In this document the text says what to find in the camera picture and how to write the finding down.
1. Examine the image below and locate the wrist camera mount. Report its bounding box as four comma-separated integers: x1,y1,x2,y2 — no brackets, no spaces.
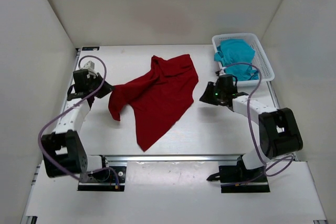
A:
215,68,226,77
79,60,97,79

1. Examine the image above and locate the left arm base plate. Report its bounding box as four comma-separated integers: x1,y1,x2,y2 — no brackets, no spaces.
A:
77,162,127,192

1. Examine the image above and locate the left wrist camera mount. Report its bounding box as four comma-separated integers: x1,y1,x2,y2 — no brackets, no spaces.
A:
79,60,97,79

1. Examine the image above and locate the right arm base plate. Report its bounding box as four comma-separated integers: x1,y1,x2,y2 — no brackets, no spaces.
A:
219,165,270,194

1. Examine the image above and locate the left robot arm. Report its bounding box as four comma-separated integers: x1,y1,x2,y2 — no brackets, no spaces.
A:
41,68,114,174

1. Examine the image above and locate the red t shirt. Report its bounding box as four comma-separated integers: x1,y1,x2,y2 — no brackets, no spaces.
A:
108,54,198,151

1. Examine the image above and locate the teal t shirt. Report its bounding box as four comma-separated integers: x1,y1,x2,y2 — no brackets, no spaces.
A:
214,39,259,81

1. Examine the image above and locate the aluminium front rail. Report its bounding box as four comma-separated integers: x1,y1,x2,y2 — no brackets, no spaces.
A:
105,154,240,162

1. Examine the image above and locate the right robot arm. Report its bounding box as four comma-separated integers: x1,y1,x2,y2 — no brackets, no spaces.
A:
199,74,303,187

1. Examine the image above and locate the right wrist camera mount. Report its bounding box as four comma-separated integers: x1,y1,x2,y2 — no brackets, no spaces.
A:
215,68,226,77

